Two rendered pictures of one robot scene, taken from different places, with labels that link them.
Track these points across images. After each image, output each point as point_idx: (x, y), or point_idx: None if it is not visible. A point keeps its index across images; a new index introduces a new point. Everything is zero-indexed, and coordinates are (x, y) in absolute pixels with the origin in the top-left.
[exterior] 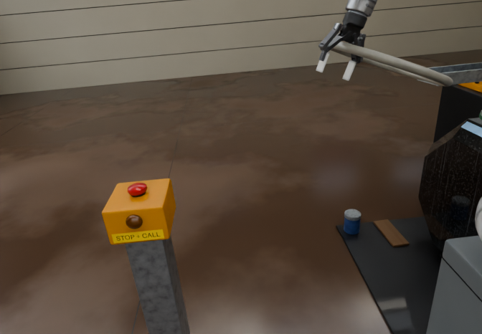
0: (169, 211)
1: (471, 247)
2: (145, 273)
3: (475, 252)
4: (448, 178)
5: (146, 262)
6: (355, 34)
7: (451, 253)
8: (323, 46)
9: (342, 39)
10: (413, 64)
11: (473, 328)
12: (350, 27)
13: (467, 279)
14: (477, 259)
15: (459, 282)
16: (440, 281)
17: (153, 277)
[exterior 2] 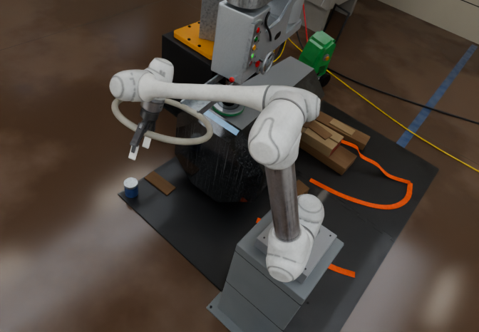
0: None
1: (249, 244)
2: None
3: (251, 247)
4: (197, 146)
5: None
6: (152, 123)
7: (241, 251)
8: (135, 145)
9: (145, 132)
10: (197, 139)
11: (255, 279)
12: (148, 121)
13: (251, 262)
14: (254, 252)
15: (246, 262)
16: (234, 259)
17: None
